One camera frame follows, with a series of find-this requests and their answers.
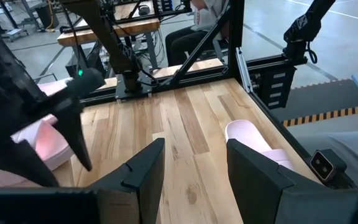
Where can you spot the silver aluminium bracket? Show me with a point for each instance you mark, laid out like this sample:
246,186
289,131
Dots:
244,71

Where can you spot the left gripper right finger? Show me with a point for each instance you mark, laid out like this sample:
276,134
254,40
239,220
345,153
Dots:
253,186

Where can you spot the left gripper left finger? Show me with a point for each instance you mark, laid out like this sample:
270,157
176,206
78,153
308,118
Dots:
141,186

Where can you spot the black table-level camera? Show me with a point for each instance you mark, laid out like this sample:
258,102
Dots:
325,165

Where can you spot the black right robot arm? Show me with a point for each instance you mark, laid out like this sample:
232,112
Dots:
104,31

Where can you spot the black waste bin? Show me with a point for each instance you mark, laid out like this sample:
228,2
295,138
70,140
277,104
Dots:
47,15

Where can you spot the black hazard-striped floor mat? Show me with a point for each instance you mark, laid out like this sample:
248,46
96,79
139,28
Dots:
322,96

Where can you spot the black electronics box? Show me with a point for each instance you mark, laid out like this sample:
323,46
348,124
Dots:
272,87

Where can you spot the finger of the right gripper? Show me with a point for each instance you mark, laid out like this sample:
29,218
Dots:
17,158
73,133

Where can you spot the person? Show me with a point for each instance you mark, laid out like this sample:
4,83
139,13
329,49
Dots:
191,40

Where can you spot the wooden workbench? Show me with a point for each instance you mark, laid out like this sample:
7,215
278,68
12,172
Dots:
135,26

